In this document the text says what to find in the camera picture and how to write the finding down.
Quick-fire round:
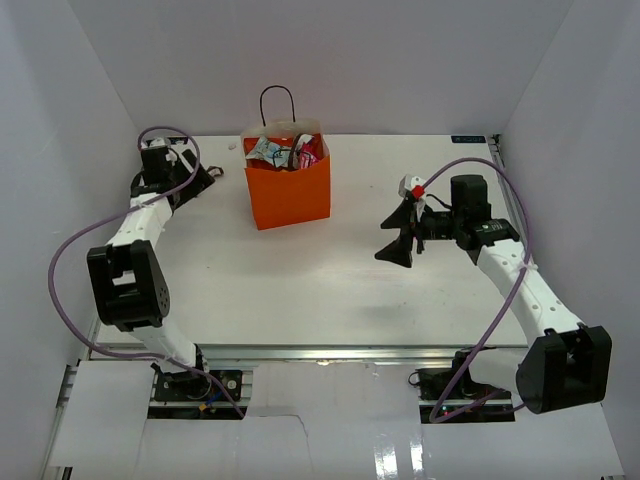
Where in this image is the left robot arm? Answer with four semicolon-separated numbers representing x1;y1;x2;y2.
87;144;215;399

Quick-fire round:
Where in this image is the large red chips bag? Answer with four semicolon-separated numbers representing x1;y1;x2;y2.
246;158;274;171

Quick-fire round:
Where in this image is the dark brown snack bar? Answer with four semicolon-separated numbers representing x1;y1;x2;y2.
283;133;313;171

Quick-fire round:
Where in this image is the orange paper bag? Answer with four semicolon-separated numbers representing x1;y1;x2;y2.
239;85;332;231

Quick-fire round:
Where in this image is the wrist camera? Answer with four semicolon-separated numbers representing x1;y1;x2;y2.
398;174;426;220
140;137;176;163

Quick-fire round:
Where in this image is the silver clear snack packet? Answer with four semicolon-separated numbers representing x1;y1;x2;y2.
245;136;290;168

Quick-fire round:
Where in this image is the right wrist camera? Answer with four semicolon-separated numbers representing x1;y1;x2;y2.
398;174;426;220

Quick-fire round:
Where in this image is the pink snack packet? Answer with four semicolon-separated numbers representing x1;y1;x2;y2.
297;142;322;170

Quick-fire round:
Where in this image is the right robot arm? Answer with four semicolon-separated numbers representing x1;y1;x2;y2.
375;174;612;414

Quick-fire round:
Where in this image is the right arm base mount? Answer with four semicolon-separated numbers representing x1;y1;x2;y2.
408;357;514;424

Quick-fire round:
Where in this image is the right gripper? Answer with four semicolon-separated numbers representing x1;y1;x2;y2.
375;198;464;267

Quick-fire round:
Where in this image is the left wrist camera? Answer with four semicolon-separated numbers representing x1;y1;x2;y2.
140;137;176;163

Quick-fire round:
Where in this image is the brown candy bar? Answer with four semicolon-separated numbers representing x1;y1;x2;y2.
208;167;224;177

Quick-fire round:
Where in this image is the crimson snack packet with battery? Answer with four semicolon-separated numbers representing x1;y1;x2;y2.
303;134;324;164

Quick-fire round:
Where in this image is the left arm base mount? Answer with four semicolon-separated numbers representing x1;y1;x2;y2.
152;369;243;403

